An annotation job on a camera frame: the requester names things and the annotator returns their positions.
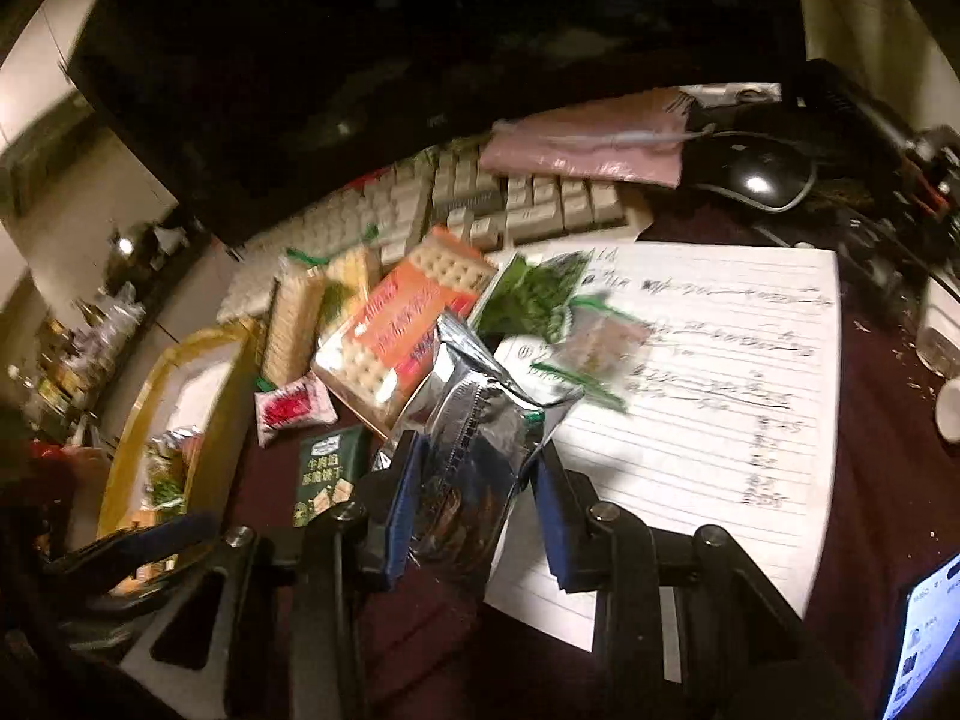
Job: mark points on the white lined notebook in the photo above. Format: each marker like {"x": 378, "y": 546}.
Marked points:
{"x": 712, "y": 390}

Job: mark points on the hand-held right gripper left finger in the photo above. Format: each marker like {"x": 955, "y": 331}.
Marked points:
{"x": 401, "y": 517}

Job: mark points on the black computer mouse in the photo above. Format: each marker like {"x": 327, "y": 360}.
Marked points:
{"x": 757, "y": 172}

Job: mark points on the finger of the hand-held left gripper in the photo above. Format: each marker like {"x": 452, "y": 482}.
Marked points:
{"x": 161, "y": 534}

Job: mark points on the silver foil snack packet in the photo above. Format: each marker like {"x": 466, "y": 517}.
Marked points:
{"x": 465, "y": 427}

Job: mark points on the black computer monitor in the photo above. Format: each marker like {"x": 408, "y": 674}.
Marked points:
{"x": 375, "y": 90}

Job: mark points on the smartphone with lit screen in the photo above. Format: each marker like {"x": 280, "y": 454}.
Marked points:
{"x": 930, "y": 637}

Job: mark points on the gold cardboard box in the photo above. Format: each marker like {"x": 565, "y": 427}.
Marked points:
{"x": 225, "y": 420}

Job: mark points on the white cup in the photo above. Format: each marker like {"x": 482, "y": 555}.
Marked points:
{"x": 949, "y": 412}

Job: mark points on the white plastic container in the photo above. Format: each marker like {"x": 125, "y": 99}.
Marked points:
{"x": 937, "y": 322}

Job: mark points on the orange soda cracker packet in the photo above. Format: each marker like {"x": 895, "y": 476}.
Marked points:
{"x": 390, "y": 330}

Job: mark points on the black desk gadget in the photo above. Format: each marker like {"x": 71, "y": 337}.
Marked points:
{"x": 862, "y": 120}

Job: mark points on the small green-trimmed snack packet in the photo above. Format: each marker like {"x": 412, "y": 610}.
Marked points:
{"x": 600, "y": 345}

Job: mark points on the dark green biscuit packet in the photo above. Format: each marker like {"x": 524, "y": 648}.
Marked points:
{"x": 326, "y": 480}

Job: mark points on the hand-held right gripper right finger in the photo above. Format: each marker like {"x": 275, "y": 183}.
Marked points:
{"x": 562, "y": 532}

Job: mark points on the green leafy print packet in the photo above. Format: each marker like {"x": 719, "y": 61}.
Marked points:
{"x": 532, "y": 292}

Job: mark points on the pink cloth pouch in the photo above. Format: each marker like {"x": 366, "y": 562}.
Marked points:
{"x": 585, "y": 146}

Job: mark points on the white computer keyboard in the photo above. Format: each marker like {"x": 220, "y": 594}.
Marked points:
{"x": 465, "y": 195}

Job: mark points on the steel wok with lid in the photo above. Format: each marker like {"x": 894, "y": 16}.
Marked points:
{"x": 146, "y": 244}

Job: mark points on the green pea snack packet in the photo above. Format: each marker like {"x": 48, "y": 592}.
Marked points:
{"x": 169, "y": 487}

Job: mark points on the small red white packet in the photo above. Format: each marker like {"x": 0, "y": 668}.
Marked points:
{"x": 292, "y": 405}

